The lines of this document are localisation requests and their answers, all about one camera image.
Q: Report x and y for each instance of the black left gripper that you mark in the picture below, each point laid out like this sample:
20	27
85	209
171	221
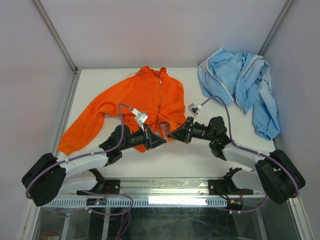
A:
153	140

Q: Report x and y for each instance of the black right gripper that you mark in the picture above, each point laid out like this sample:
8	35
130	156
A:
182	132

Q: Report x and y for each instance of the orange zip jacket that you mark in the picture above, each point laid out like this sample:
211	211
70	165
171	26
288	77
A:
151	91

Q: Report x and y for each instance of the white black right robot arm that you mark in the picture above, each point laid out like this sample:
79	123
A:
270	172

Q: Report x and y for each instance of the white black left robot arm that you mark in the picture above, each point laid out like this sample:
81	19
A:
54	176

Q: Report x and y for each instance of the light blue zip jacket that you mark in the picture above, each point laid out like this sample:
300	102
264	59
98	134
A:
243	78

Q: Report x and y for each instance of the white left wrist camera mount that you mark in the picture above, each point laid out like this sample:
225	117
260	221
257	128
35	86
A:
140	117

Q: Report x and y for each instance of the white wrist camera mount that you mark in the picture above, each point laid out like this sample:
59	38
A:
195	110
140	117

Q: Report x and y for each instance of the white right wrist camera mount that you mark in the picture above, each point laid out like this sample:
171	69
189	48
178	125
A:
195	110

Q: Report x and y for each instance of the aluminium front rail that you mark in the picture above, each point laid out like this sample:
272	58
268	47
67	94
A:
144	187

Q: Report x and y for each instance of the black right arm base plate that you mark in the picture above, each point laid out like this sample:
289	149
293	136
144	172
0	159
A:
226	187

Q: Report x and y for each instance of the white slotted cable duct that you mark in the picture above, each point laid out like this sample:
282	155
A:
137	202

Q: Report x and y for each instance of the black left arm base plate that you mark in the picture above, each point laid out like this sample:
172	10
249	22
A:
102	186

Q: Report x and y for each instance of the right aluminium corner post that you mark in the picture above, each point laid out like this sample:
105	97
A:
275	27

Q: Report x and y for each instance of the aluminium corner post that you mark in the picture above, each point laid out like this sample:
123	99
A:
275	27
38	5

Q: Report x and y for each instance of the left aluminium corner post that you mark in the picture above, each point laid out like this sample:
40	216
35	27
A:
38	5

